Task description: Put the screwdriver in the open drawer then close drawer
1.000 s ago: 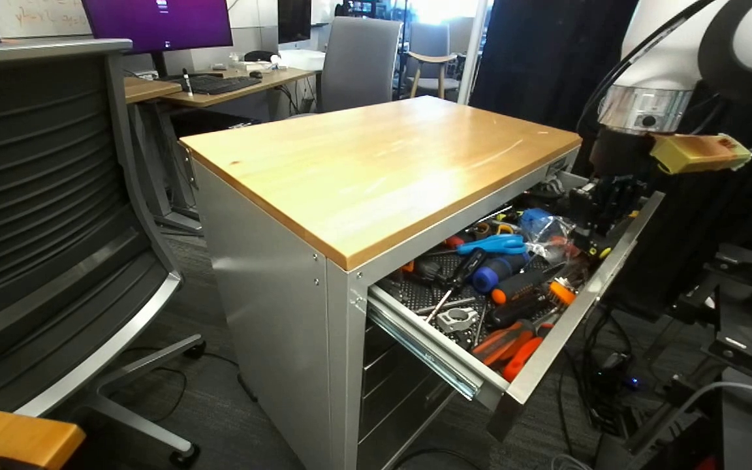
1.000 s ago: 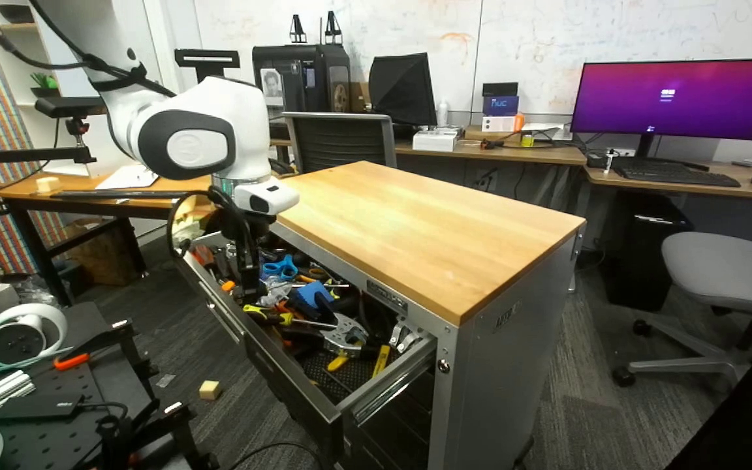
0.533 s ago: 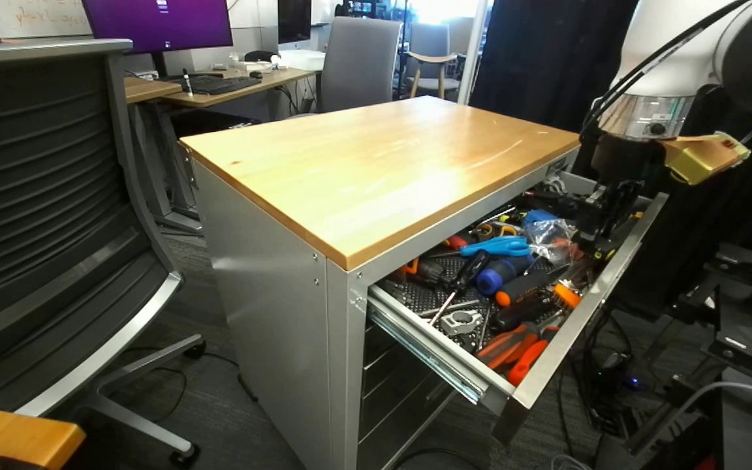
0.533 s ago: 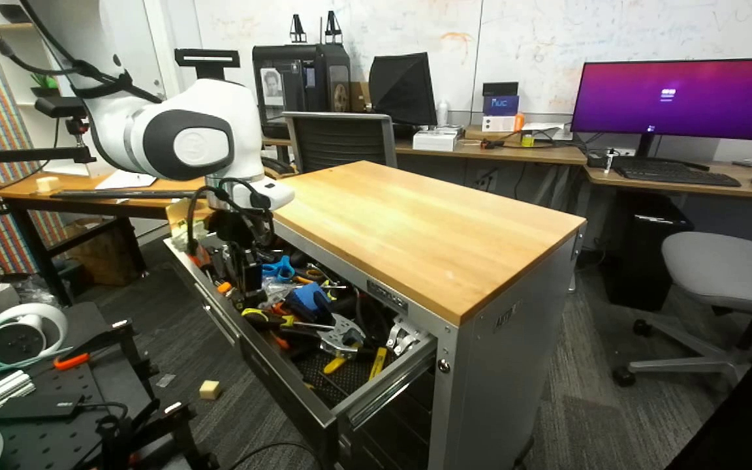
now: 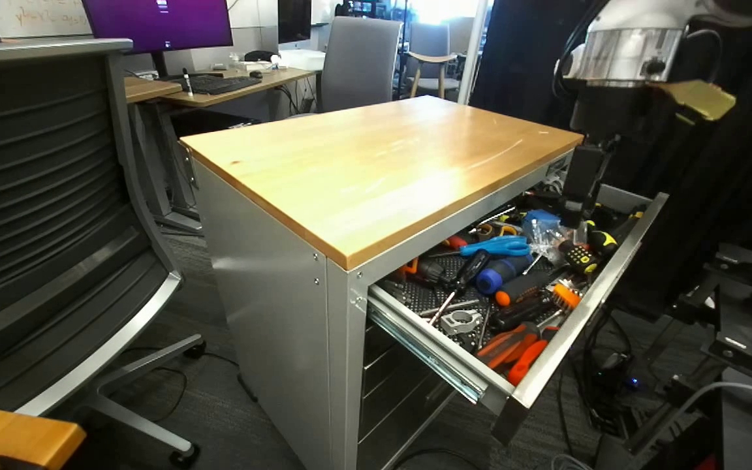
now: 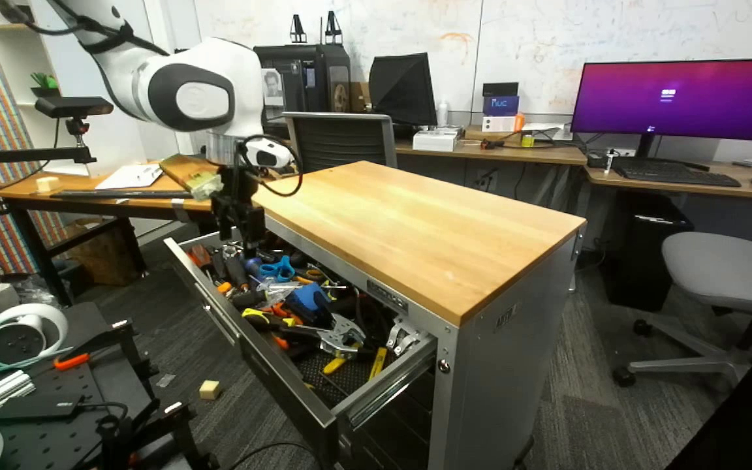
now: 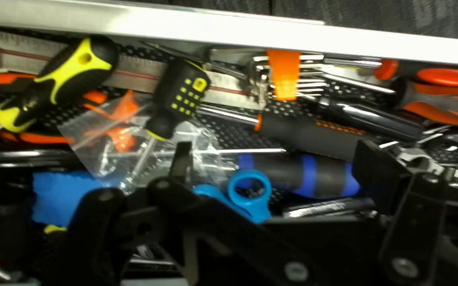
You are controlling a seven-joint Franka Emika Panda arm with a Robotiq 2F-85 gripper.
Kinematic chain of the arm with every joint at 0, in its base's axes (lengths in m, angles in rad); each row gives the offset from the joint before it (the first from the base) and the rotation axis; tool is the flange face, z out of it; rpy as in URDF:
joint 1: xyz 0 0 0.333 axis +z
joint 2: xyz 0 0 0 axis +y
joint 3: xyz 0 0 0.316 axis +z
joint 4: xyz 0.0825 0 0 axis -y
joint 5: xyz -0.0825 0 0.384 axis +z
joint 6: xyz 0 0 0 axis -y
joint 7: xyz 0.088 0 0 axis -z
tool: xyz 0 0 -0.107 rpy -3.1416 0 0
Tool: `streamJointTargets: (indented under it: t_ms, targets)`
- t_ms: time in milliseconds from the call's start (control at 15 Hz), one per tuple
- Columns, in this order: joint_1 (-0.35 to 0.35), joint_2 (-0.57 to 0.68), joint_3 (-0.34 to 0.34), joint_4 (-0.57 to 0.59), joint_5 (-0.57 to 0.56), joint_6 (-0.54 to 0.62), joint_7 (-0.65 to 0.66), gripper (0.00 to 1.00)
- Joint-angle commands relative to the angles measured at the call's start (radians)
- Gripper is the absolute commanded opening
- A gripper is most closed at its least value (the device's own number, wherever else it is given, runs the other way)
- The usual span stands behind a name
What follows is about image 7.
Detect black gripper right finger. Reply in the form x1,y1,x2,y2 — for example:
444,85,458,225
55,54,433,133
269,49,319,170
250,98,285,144
352,138,458,286

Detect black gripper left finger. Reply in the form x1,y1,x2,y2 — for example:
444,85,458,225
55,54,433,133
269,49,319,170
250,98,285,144
40,139,274,286

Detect stubby black yellow screwdriver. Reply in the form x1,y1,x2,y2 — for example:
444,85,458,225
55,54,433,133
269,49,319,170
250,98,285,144
120,55,214,193

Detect grey metal tool drawer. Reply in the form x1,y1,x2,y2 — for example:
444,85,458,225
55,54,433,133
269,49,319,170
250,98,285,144
0,0,458,286

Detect black orange trimmed screwdriver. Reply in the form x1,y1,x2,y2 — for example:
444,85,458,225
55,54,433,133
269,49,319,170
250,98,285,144
196,101,396,162

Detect long black yellow screwdriver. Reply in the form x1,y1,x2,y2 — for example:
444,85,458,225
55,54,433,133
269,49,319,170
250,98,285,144
0,34,121,150

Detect silver wrench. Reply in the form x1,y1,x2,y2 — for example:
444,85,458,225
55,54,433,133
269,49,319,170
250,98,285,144
280,195,381,220

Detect clear plastic bag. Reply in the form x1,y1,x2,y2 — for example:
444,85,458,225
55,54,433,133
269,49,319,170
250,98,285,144
56,90,242,182

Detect metal ruler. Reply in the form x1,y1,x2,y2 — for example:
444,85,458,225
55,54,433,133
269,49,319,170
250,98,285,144
0,25,274,111

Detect orange hex key set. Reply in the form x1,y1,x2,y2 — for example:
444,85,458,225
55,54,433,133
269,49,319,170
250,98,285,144
249,47,349,103

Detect blue black handled screwdriver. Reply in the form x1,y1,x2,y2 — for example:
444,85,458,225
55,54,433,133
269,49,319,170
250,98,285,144
236,152,361,200

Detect blue handled scissors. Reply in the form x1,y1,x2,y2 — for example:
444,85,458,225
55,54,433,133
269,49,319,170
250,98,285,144
193,168,274,225

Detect orange black handled cutters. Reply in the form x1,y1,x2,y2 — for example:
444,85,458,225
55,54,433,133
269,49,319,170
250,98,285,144
0,69,110,147

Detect orange handled pliers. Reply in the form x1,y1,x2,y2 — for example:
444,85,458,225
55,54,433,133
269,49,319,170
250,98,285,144
374,58,458,130

